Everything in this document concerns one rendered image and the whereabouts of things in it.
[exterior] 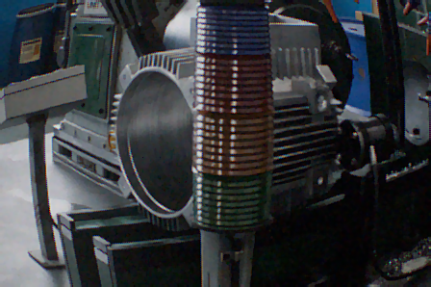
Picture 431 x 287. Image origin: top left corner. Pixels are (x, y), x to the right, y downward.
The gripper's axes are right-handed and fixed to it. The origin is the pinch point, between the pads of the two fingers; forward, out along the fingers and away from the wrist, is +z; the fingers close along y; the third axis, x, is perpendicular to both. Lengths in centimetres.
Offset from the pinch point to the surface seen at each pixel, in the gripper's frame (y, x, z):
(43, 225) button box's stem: 14.1, 21.4, 16.6
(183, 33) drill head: 28.4, -20.0, 16.8
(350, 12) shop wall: 490, -427, 325
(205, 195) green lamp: -36.5, 19.3, -4.7
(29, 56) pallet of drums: 472, -148, 171
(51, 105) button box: 12.3, 10.8, 2.8
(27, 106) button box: 12.6, 14.7, -0.3
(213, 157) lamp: -37.1, 17.7, -7.1
